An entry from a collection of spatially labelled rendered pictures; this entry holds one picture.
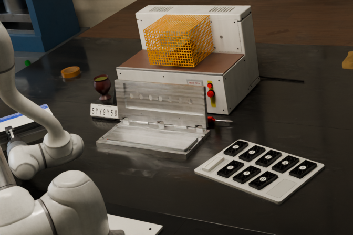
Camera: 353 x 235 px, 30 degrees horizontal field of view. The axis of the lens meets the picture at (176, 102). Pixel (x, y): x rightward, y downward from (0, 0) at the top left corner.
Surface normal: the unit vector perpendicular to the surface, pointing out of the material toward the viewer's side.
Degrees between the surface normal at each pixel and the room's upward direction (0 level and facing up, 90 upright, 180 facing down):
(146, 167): 0
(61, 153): 100
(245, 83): 90
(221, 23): 90
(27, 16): 90
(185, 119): 80
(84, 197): 69
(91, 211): 87
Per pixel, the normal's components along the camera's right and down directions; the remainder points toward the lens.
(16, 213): 0.22, -0.41
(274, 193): -0.17, -0.89
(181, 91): -0.51, 0.27
